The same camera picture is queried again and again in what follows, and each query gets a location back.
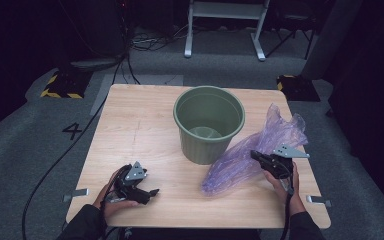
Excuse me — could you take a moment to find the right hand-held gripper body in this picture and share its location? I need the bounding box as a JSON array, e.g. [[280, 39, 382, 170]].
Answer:
[[263, 143, 311, 181]]

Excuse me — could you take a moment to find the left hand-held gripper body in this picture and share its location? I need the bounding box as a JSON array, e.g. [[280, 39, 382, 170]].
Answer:
[[113, 161, 149, 201]]

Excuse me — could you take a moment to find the purple plastic bag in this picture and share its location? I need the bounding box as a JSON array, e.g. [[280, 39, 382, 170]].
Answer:
[[200, 102, 309, 197]]

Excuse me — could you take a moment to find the green plastic bin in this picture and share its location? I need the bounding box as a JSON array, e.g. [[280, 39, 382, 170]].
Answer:
[[172, 85, 247, 166]]

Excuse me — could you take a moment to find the person's left hand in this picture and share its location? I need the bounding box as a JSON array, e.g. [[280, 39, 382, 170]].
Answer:
[[92, 168, 139, 223]]

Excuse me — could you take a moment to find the person's right hand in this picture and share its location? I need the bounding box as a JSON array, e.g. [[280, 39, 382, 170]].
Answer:
[[263, 162, 307, 217]]

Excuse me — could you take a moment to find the black yellow striped base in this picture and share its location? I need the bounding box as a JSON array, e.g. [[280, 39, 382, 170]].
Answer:
[[276, 74, 322, 103], [39, 69, 93, 100]]

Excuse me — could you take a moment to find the grey round stand base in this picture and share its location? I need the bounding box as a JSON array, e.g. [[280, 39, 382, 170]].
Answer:
[[69, 58, 121, 73]]

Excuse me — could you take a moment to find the black tripod stand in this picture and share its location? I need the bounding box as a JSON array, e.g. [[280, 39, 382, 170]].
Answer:
[[265, 13, 318, 60]]

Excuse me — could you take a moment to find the grey pillar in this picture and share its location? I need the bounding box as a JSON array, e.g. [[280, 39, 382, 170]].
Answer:
[[300, 0, 364, 81]]

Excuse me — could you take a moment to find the white metal stand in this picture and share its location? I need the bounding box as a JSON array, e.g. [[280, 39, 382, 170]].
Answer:
[[183, 0, 271, 63]]

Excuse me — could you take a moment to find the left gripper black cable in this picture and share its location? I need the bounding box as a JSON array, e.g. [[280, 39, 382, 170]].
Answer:
[[99, 163, 133, 240]]

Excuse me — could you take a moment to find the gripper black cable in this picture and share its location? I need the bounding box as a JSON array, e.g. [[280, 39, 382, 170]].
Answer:
[[279, 166, 296, 240], [99, 163, 133, 240]]

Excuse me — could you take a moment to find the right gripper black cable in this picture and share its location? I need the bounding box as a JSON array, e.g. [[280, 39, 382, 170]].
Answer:
[[279, 166, 296, 240]]

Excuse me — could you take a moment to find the metal table bracket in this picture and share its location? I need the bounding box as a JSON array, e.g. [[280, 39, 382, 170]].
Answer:
[[62, 188, 89, 203], [305, 194, 332, 208]]

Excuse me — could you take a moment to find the long black floor cable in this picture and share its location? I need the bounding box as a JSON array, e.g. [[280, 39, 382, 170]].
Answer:
[[21, 54, 129, 240]]

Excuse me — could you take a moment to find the bundle of floor cables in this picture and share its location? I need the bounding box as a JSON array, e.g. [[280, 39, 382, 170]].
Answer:
[[129, 24, 188, 53]]

